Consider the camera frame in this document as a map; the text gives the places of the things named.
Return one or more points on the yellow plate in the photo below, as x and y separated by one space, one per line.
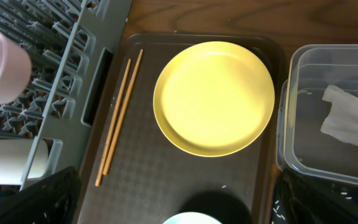
213 99

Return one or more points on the clear plastic bin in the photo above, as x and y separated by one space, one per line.
317 130

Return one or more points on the wooden chopstick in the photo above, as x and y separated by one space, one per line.
122 111
112 125

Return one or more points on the white cup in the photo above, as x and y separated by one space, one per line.
13 157

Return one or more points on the right wooden chopstick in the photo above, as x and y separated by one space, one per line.
122 111

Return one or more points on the rice food waste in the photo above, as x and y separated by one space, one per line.
347 195

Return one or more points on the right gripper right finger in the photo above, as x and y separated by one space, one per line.
303 202

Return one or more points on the dark brown serving tray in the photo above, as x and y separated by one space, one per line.
151 179

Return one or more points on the grey dishwasher rack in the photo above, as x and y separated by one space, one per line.
67 41

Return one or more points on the light blue bowl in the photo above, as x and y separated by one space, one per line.
191 218

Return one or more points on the white paper napkin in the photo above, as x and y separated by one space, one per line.
342 120

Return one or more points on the left wooden chopstick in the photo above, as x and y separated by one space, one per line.
112 125

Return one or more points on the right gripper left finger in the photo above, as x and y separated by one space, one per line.
51 200

